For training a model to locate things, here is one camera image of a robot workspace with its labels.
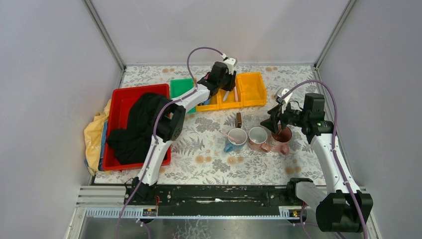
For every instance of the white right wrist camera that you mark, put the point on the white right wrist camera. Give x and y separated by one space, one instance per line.
282 97

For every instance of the blue cloth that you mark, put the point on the blue cloth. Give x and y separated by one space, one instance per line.
103 141

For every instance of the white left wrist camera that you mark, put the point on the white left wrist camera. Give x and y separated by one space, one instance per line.
230 63

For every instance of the yellow bin with mugs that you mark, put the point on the yellow bin with mugs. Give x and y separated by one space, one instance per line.
252 89

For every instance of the yellow bin with toothbrushes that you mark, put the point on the yellow bin with toothbrushes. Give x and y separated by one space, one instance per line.
230 102

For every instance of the blue ceramic mug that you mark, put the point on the blue ceramic mug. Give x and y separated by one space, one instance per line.
236 139

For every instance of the pink pumpkin-face mug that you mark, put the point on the pink pumpkin-face mug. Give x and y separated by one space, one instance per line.
280 142

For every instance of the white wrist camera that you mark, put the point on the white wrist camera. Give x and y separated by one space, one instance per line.
230 63
282 97

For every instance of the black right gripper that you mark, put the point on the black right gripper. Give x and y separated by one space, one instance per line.
271 123

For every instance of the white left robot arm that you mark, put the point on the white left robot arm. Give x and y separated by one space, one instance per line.
169 120

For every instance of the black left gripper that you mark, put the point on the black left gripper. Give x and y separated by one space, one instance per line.
229 83

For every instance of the black cloth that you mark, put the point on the black cloth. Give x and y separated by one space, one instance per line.
131 144

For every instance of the yellow cloth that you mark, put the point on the yellow cloth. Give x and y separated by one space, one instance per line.
92 138

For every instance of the pink toothbrush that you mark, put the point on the pink toothbrush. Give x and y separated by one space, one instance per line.
229 137
236 94

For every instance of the yellow bin with toothpaste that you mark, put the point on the yellow bin with toothpaste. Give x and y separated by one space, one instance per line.
213 105

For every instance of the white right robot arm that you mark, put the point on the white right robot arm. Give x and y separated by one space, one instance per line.
343 208

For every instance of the green plastic bin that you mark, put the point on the green plastic bin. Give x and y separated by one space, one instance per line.
180 86

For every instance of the floral orange-handled mug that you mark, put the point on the floral orange-handled mug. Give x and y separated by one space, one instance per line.
257 139

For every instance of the red plastic tray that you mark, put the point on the red plastic tray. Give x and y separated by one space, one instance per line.
121 102

